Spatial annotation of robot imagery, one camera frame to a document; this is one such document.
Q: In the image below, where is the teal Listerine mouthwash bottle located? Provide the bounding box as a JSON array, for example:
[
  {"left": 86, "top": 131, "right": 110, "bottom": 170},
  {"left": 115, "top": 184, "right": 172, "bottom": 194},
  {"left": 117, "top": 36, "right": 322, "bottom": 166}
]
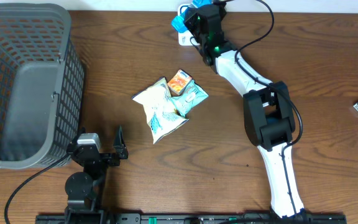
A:
[{"left": 171, "top": 0, "right": 213, "bottom": 33}]

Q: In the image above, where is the cream snack bag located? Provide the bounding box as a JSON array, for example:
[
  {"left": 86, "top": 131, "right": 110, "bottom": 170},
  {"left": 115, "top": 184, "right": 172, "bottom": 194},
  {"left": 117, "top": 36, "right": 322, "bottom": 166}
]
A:
[{"left": 132, "top": 77, "right": 188, "bottom": 144}]

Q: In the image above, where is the small orange box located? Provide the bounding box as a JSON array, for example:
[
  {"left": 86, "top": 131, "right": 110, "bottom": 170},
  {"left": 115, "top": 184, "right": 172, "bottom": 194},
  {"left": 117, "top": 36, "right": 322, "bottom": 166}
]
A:
[{"left": 167, "top": 70, "right": 193, "bottom": 95}]

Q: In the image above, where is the teal wet wipes packet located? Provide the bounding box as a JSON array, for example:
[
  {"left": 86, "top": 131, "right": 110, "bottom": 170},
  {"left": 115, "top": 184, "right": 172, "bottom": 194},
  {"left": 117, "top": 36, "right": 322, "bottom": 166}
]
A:
[{"left": 171, "top": 80, "right": 209, "bottom": 116}]

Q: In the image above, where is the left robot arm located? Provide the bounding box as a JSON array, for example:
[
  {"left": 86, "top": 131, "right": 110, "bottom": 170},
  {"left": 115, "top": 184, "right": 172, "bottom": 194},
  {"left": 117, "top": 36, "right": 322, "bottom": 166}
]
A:
[{"left": 65, "top": 126, "right": 129, "bottom": 224}]

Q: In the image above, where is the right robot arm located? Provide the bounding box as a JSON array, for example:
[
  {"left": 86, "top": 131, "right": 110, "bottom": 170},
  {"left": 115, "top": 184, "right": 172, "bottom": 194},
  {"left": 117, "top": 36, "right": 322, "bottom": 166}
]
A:
[{"left": 181, "top": 1, "right": 304, "bottom": 219}]

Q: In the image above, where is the white barcode scanner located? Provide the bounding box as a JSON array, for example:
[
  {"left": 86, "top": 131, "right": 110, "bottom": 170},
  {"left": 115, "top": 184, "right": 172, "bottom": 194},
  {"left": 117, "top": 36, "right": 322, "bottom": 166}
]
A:
[{"left": 177, "top": 2, "right": 200, "bottom": 47}]

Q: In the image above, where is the grey plastic mesh basket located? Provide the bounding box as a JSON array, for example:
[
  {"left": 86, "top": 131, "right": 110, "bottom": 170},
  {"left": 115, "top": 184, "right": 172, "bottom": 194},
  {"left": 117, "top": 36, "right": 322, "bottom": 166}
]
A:
[{"left": 0, "top": 3, "right": 85, "bottom": 169}]

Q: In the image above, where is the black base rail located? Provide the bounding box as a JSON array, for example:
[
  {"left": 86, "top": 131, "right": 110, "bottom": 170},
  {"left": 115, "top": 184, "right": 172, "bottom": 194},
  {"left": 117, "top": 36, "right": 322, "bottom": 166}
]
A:
[{"left": 35, "top": 212, "right": 347, "bottom": 224}]

